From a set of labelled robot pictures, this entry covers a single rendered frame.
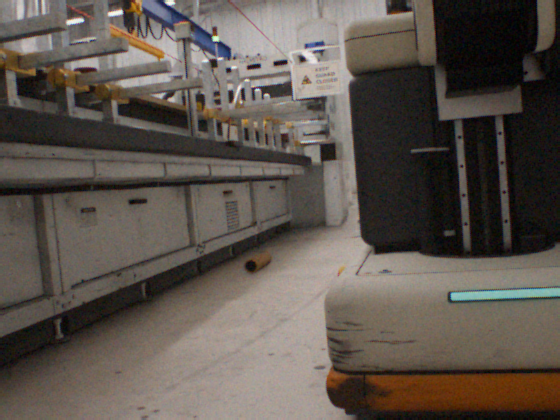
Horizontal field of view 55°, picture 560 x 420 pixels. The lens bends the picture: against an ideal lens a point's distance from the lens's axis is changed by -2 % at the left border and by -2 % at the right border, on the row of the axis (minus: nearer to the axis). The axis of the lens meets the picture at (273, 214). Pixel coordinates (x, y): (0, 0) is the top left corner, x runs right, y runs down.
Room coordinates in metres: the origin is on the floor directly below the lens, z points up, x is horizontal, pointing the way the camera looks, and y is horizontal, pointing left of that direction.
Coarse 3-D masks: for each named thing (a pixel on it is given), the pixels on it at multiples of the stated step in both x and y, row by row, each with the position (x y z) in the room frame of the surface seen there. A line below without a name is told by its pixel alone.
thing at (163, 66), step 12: (96, 72) 1.59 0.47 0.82; (108, 72) 1.58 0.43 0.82; (120, 72) 1.57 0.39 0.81; (132, 72) 1.56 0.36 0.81; (144, 72) 1.55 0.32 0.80; (156, 72) 1.55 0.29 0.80; (168, 72) 1.56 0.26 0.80; (36, 84) 1.63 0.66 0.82; (48, 84) 1.62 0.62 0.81; (84, 84) 1.61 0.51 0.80
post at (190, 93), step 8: (184, 48) 2.52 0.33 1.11; (184, 56) 2.52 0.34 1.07; (184, 64) 2.53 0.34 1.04; (184, 72) 2.53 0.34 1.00; (192, 72) 2.55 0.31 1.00; (192, 96) 2.53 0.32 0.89; (192, 104) 2.53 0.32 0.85; (192, 112) 2.53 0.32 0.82; (192, 120) 2.53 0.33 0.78; (192, 128) 2.52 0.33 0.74; (200, 136) 2.56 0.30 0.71
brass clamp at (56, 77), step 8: (56, 72) 1.54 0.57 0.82; (64, 72) 1.55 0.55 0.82; (72, 72) 1.59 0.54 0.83; (48, 80) 1.54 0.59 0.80; (56, 80) 1.54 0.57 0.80; (64, 80) 1.55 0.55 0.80; (72, 80) 1.58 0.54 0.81; (72, 88) 1.59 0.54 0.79; (80, 88) 1.62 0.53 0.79; (88, 88) 1.66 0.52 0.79
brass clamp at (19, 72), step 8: (0, 48) 1.31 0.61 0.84; (0, 56) 1.30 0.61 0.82; (8, 56) 1.32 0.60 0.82; (16, 56) 1.35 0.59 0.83; (0, 64) 1.30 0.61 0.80; (8, 64) 1.32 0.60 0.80; (16, 64) 1.35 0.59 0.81; (16, 72) 1.36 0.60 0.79; (24, 72) 1.38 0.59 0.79; (32, 72) 1.41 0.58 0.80
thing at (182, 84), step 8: (176, 80) 1.80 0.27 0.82; (184, 80) 1.79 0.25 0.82; (192, 80) 1.78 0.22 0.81; (200, 80) 1.78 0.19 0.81; (128, 88) 1.84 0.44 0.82; (136, 88) 1.83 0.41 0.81; (144, 88) 1.82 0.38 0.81; (152, 88) 1.82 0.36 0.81; (160, 88) 1.81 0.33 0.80; (168, 88) 1.80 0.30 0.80; (176, 88) 1.80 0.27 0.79; (184, 88) 1.80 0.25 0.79; (192, 88) 1.81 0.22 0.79; (80, 96) 1.88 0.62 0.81; (88, 96) 1.87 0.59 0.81; (96, 96) 1.87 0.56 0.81; (120, 96) 1.84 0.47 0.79; (128, 96) 1.84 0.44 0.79; (136, 96) 1.85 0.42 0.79; (88, 104) 1.88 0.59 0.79
